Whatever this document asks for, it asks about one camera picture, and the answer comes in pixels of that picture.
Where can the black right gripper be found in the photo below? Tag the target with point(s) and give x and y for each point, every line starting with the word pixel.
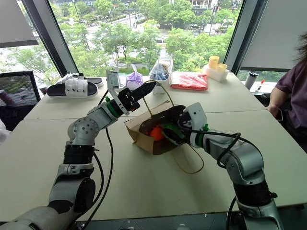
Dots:
pixel 184 123

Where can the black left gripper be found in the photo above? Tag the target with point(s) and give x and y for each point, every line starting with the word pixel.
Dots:
pixel 127 100

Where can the green plush toy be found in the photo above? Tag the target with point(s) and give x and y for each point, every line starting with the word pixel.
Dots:
pixel 170 127

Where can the orange plush toy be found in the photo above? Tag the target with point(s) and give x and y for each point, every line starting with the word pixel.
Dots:
pixel 157 133

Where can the brown paper bag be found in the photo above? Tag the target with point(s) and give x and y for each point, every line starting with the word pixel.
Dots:
pixel 144 136

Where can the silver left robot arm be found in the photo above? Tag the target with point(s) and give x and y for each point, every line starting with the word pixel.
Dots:
pixel 84 129

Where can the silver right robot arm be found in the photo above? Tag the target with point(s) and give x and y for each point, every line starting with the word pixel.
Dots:
pixel 247 155

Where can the purple plastic bag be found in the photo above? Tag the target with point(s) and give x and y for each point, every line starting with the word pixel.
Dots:
pixel 134 80

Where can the clear plastic bag with items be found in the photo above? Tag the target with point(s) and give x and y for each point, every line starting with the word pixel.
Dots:
pixel 161 70

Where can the red plastic bag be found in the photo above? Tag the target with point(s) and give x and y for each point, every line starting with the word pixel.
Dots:
pixel 189 81

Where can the black and white slipper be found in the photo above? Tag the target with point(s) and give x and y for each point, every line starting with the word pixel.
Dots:
pixel 97 81
pixel 73 89

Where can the large yellow cup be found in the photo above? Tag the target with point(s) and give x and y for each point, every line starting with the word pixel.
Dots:
pixel 214 61

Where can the small yellow cup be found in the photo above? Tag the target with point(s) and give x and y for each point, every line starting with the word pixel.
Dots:
pixel 222 67

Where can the white tumbler with black lid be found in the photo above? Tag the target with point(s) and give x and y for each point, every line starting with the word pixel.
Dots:
pixel 251 81

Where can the red marker pen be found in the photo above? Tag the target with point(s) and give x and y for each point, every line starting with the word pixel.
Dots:
pixel 261 84

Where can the dark cup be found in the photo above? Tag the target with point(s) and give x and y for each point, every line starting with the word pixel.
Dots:
pixel 43 89

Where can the black mesh chair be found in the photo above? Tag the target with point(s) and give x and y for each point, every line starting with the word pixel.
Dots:
pixel 18 95

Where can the person in purple shirt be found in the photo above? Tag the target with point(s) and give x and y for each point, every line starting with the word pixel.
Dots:
pixel 295 95

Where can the grey roller blind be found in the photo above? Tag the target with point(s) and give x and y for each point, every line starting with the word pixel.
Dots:
pixel 14 21
pixel 275 33

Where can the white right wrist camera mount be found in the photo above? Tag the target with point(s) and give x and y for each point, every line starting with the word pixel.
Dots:
pixel 196 115

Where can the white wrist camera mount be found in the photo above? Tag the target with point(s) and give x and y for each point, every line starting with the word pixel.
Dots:
pixel 112 82
pixel 196 115

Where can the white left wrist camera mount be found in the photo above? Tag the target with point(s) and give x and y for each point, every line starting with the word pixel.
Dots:
pixel 112 82

